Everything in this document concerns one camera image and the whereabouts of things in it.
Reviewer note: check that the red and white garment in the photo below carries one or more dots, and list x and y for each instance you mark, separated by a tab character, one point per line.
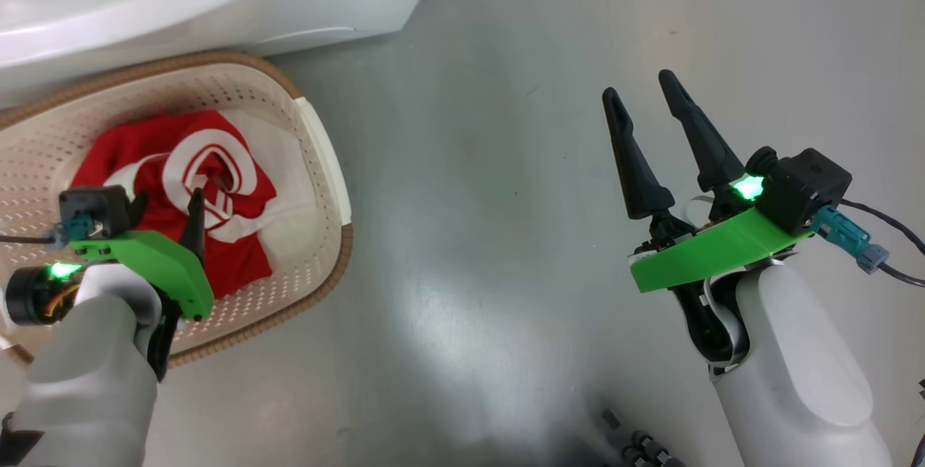
238	236

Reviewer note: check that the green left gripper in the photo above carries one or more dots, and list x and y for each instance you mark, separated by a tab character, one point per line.
159	264

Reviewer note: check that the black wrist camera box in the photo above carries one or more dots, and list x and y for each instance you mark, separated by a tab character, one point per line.
806	185
94	208

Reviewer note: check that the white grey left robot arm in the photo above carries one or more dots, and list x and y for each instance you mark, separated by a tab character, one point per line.
87	380

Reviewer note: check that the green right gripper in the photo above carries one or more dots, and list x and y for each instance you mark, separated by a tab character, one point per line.
708	254

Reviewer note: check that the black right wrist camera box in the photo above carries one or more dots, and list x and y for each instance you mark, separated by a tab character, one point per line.
806	185

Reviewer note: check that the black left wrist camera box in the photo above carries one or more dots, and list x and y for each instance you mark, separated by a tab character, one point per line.
94	208

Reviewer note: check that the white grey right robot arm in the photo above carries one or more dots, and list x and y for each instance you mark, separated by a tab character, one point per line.
802	380

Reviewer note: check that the cream perforated laundry basket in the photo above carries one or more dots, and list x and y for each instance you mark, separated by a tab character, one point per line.
318	185

